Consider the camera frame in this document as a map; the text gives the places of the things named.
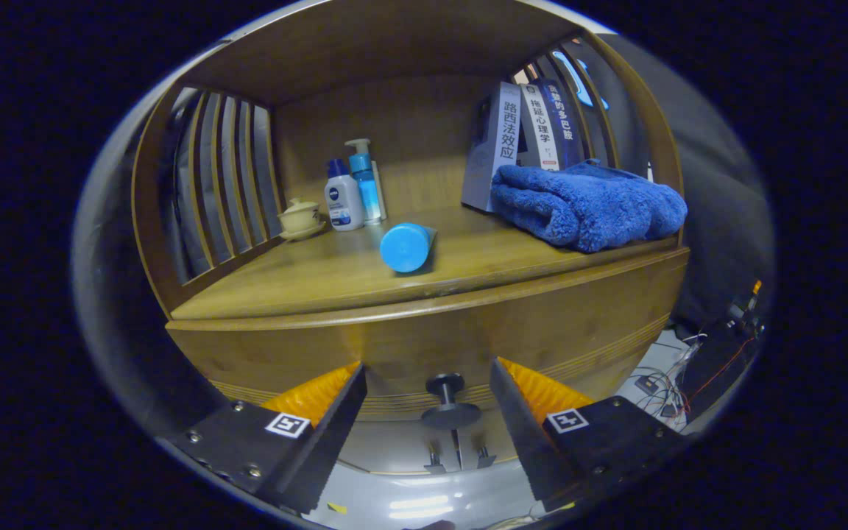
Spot blue folded towel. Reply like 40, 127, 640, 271
490, 159, 688, 254

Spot tangle of cables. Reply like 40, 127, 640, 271
615, 331, 704, 424

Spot beige lidded teacup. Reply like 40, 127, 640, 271
278, 197, 328, 241

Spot black case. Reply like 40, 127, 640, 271
678, 317, 763, 422

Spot wooden cabinet door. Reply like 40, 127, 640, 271
456, 427, 524, 472
332, 421, 462, 476

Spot wooden drawer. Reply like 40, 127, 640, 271
165, 247, 691, 431

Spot white spine book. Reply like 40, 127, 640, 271
518, 83, 561, 171

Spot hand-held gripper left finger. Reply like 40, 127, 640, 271
158, 361, 368, 516

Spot grey book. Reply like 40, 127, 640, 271
461, 81, 522, 213

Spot wooden countertop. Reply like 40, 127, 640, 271
170, 206, 690, 321

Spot wooden cabinet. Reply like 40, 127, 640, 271
131, 0, 690, 476

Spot black orange tool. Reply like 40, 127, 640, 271
726, 278, 767, 332

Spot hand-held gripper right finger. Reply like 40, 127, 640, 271
489, 357, 693, 514

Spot white blue cosmetic tube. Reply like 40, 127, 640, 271
379, 222, 438, 275

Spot dark blue book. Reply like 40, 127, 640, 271
538, 77, 587, 169

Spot white bottle blue cap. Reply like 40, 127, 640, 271
324, 158, 366, 232

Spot blue pump bottle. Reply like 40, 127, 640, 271
344, 138, 388, 225

